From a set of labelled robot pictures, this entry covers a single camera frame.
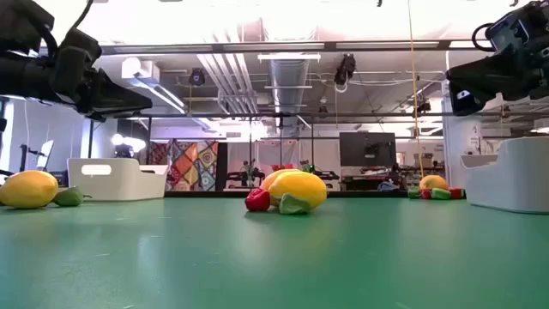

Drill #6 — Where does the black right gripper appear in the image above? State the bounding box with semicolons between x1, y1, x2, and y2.
445;25;549;118

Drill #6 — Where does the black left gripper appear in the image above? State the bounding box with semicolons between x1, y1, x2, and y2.
50;27;154;123

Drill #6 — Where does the pale grey plastic basket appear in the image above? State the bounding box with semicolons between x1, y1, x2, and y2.
460;136;549;215

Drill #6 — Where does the yellow toy lemon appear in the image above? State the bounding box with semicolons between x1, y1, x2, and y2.
0;170;60;210
419;174;450;191
268;171;329;212
259;168;301;192

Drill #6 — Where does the bright studio light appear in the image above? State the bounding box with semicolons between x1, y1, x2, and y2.
110;132;148;158

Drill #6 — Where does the white building column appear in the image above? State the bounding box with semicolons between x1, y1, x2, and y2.
441;51;484;190

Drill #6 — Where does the white plastic basket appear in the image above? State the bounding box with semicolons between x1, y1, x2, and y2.
67;157;170;202

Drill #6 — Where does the white chair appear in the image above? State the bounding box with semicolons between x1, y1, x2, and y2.
36;139;56;171

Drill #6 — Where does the black hanging ceiling device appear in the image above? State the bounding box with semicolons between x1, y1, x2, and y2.
188;67;207;87
333;53;357;87

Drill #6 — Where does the colourful patchwork quilt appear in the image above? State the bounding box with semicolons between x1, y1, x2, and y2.
148;139;220;192

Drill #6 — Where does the black upright panel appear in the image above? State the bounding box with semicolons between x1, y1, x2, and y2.
214;142;229;192

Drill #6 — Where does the distant robot workstation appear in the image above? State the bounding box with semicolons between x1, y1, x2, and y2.
226;157;267;190
299;161;341;181

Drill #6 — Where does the white ceiling light fixture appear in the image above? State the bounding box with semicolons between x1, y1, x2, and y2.
256;52;322;62

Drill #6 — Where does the green table mat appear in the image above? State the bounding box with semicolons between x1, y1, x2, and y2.
0;196;549;309

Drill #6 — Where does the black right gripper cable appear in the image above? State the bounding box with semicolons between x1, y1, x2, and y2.
471;23;494;52

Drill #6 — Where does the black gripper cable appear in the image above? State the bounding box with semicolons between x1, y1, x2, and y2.
68;0;95;31
471;23;494;52

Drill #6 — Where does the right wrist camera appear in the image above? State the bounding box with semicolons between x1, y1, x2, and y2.
484;1;549;55

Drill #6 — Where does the yellow hanging rope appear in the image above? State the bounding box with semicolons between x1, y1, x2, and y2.
407;0;425;179

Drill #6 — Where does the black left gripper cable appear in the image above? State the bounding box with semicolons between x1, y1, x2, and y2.
68;0;95;31

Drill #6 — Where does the black horizontal frame rail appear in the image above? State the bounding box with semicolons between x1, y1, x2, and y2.
128;111;549;120

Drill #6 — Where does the black overhead frame beam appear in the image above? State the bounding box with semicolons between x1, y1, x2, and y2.
99;39;492;57

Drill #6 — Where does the silver ventilation duct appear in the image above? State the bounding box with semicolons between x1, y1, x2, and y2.
268;58;311;130

